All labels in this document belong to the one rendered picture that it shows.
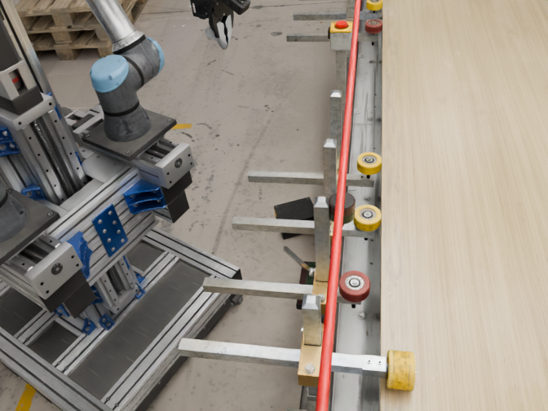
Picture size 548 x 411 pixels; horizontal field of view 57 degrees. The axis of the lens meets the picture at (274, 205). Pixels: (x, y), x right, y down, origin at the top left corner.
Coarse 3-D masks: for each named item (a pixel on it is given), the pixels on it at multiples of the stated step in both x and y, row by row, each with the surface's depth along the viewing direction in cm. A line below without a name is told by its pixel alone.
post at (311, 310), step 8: (304, 296) 103; (312, 296) 102; (304, 304) 101; (312, 304) 101; (304, 312) 102; (312, 312) 102; (320, 312) 107; (304, 320) 104; (312, 320) 104; (320, 320) 108; (304, 328) 106; (312, 328) 106; (320, 328) 109; (304, 336) 109; (312, 336) 108; (320, 336) 111; (312, 344) 111; (312, 392) 127
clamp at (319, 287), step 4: (316, 284) 135; (320, 284) 135; (324, 284) 134; (316, 288) 134; (320, 288) 134; (324, 288) 134; (312, 292) 133; (316, 292) 133; (320, 292) 133; (324, 292) 133; (324, 296) 132; (320, 304) 130; (324, 304) 130; (324, 308) 131; (324, 312) 133
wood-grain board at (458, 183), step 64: (384, 0) 252; (448, 0) 246; (512, 0) 240; (384, 64) 207; (448, 64) 203; (512, 64) 199; (384, 128) 176; (448, 128) 173; (512, 128) 170; (384, 192) 153; (448, 192) 151; (512, 192) 149; (384, 256) 136; (448, 256) 134; (512, 256) 132; (384, 320) 122; (448, 320) 120; (512, 320) 119; (384, 384) 110; (448, 384) 109; (512, 384) 108
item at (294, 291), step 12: (204, 288) 140; (216, 288) 139; (228, 288) 138; (240, 288) 137; (252, 288) 137; (264, 288) 136; (276, 288) 136; (288, 288) 136; (300, 288) 135; (312, 288) 135
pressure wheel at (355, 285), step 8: (352, 272) 132; (360, 272) 132; (344, 280) 130; (352, 280) 130; (360, 280) 130; (368, 280) 130; (344, 288) 129; (352, 288) 129; (360, 288) 128; (368, 288) 128; (344, 296) 129; (352, 296) 127; (360, 296) 128; (352, 304) 136
